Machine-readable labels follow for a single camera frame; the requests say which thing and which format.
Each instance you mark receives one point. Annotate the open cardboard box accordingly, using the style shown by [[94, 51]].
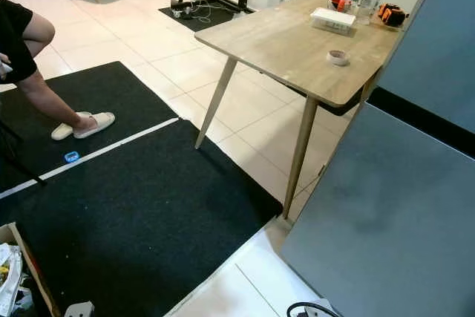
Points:
[[37, 272]]

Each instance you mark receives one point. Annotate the small black mat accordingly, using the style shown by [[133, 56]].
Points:
[[215, 16]]

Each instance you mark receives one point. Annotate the light wooden table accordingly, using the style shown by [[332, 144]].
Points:
[[282, 50]]

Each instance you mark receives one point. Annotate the black floor mat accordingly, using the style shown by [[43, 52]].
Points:
[[111, 87], [156, 220]]

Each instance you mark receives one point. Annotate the grey fridge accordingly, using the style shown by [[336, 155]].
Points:
[[438, 42]]

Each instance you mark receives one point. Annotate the beige masking tape roll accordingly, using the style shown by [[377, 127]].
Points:
[[338, 62]]

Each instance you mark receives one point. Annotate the white floor tape strip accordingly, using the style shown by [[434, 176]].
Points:
[[119, 145]]

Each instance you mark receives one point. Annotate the white plastic bag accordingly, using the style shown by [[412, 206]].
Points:
[[11, 280]]

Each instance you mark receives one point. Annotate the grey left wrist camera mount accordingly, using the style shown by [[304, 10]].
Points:
[[79, 309]]

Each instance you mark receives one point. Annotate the orange black small fan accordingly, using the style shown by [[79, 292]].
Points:
[[386, 12], [398, 17]]

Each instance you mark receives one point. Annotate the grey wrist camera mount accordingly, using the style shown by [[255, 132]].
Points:
[[323, 311], [79, 309]]

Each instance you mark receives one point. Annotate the white lidded food container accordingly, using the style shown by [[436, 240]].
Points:
[[332, 18]]

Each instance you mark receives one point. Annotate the beige slipper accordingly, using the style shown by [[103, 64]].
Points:
[[61, 133], [98, 122]]

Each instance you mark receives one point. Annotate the seated person in black shorts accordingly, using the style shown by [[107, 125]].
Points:
[[15, 35]]

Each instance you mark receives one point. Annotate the small blue object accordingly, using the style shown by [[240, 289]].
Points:
[[72, 157]]

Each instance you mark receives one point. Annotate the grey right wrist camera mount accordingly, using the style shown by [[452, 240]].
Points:
[[323, 311]]

